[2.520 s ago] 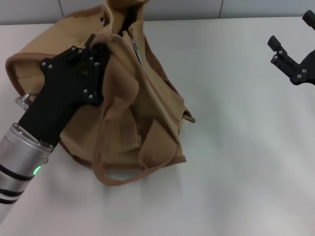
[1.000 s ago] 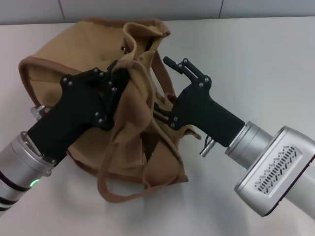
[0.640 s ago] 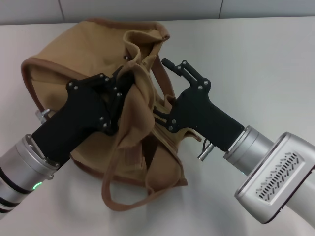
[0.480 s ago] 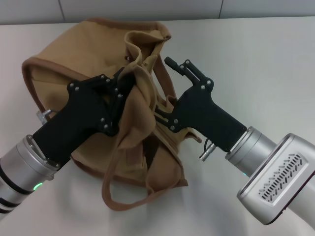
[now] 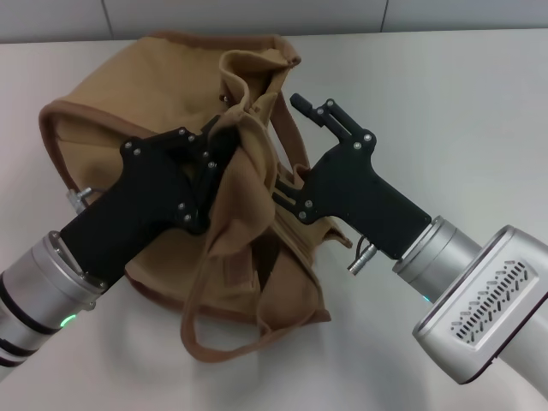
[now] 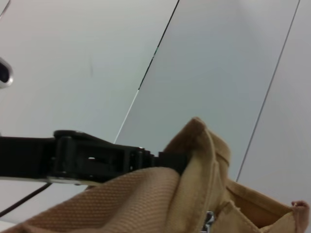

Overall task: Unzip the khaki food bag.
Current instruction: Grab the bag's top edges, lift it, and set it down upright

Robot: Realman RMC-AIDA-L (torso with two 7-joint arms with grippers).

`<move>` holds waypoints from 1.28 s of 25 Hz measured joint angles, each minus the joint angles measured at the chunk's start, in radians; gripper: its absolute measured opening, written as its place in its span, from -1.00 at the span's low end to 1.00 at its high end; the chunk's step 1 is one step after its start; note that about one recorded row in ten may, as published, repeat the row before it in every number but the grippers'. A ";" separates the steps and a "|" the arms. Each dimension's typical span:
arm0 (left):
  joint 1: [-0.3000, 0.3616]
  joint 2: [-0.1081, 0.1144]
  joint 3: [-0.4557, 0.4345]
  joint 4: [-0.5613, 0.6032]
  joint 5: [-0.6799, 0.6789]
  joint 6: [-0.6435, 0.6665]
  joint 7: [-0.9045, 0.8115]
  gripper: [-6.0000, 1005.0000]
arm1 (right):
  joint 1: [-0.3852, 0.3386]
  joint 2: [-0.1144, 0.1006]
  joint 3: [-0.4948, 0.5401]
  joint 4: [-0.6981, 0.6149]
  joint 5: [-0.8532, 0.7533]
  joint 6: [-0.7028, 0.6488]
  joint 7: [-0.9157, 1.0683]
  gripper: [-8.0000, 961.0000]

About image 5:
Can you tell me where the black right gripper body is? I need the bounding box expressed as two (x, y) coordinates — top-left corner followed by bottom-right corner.
(299, 130), (432, 260)

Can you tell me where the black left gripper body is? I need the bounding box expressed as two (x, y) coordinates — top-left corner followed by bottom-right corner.
(59, 128), (202, 286)

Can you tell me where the khaki canvas food bag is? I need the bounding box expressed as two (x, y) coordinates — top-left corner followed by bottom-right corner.
(37, 28), (353, 363)

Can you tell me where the left gripper cable connector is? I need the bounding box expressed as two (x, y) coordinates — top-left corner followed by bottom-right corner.
(65, 187), (104, 213)

